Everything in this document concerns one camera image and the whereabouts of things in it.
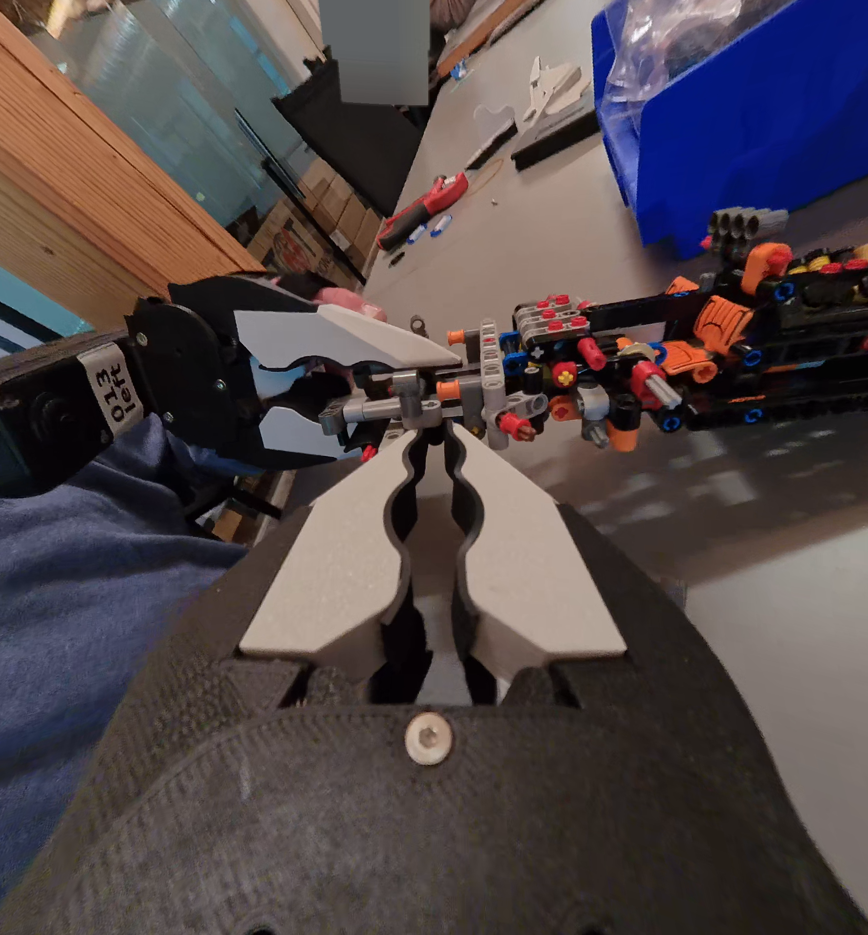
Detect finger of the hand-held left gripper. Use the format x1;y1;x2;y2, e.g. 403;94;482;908
257;405;347;463
231;303;464;374

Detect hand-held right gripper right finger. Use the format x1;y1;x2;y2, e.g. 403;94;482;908
445;422;628;704

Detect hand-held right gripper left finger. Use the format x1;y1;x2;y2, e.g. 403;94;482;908
238;427;424;704

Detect lego car chassis model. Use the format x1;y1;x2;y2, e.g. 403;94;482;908
317;208;868;463

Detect person's left hand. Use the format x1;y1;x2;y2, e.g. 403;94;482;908
310;286;390;322

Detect brown cardboard moving box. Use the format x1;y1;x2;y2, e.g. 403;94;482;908
244;157;384;293

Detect black office chair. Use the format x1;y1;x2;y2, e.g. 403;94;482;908
272;47;429;219

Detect wooden pillar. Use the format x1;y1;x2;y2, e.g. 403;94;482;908
0;7;263;333

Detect white folded cardboard piece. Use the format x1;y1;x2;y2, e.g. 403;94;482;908
518;57;594;136

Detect wooden-edged desk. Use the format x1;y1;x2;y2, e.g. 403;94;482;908
434;0;545;81

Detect pile of clear plastic bags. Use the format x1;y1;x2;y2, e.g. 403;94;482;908
602;0;808;118

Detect blue bin with square tag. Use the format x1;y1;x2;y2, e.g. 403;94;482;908
591;0;868;260

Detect red handled tool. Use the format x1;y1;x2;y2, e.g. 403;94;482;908
376;171;472;253

